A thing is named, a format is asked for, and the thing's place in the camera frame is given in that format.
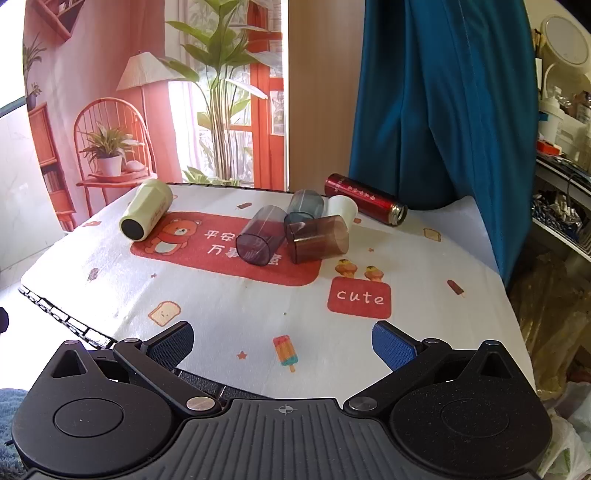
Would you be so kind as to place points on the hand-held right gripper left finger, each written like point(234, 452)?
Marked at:
point(173, 347)

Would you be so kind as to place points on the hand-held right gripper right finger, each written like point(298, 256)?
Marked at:
point(392, 345)

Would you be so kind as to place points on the brown translucent cup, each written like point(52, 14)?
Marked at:
point(318, 239)

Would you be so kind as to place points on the purple translucent cup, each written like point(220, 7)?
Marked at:
point(258, 235)

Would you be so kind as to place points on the pale green cup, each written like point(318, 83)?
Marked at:
point(151, 206)

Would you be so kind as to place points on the white paper cup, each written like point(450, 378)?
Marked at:
point(344, 206)

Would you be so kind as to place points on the blue-grey translucent cup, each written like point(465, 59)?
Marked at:
point(304, 205)

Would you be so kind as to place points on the printed white tablecloth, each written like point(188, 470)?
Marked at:
point(231, 307)

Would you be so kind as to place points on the red metal bottle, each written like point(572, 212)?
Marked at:
point(364, 196)

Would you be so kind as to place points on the yellowish plastic bag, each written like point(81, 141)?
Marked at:
point(549, 323)

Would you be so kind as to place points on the blue towel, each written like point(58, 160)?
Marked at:
point(11, 429)

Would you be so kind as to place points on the white plastic bag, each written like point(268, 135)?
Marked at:
point(570, 438)

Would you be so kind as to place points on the teal curtain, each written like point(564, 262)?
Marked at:
point(438, 92)

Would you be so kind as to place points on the white plastic bottle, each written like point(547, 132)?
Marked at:
point(550, 120)

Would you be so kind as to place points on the white round mirror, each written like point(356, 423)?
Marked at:
point(565, 41)

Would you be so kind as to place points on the wall poster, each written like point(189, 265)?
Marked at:
point(92, 69)

